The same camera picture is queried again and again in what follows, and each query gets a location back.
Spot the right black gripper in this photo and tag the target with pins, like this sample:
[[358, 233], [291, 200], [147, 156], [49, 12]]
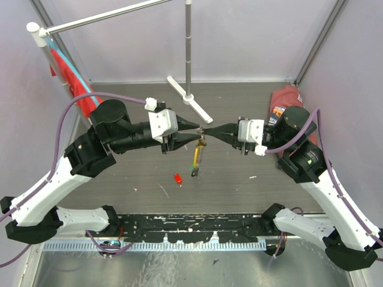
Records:
[[230, 138]]

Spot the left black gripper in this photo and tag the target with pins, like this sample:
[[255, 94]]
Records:
[[179, 140]]

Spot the large keyring with yellow handle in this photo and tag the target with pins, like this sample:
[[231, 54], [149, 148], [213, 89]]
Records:
[[197, 159]]

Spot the red key tag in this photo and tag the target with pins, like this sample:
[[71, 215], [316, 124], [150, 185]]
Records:
[[178, 179]]

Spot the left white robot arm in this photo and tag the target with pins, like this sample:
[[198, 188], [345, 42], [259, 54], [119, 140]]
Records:
[[36, 216]]

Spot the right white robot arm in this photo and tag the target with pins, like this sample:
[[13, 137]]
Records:
[[350, 240]]

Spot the folded maroon t-shirt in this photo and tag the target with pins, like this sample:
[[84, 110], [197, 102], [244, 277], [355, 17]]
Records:
[[287, 98]]

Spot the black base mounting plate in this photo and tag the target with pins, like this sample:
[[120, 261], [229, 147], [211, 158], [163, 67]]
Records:
[[190, 228]]

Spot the red shirt on hanger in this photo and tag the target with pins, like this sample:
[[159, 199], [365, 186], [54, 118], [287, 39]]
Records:
[[77, 89]]

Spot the blue clothes hanger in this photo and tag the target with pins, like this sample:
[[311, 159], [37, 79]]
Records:
[[71, 71]]

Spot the metal clothes rack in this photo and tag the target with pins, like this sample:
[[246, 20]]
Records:
[[114, 46]]

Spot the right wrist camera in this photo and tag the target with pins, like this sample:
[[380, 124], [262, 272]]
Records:
[[251, 131]]

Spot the slotted cable duct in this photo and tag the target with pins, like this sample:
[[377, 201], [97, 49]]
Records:
[[86, 245]]

